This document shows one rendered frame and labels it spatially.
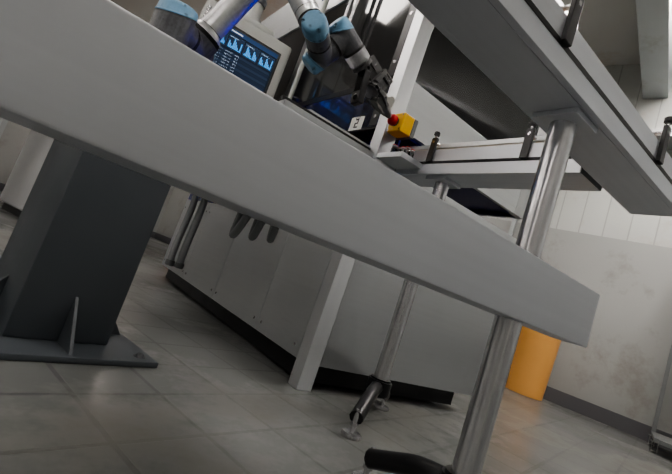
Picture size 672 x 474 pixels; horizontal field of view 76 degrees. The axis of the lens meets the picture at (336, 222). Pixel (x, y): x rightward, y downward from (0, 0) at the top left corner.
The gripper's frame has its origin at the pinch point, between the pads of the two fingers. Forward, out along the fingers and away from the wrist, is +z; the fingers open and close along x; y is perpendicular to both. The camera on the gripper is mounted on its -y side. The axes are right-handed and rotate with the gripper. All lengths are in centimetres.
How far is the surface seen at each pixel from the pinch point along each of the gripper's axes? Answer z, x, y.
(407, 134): 9.1, -3.6, 0.9
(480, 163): 19.4, -32.4, -4.0
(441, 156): 18.1, -15.6, -1.2
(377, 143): 7.8, 6.9, -4.7
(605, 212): 268, 70, 218
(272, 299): 37, 41, -67
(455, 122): 27.6, 5.5, 33.3
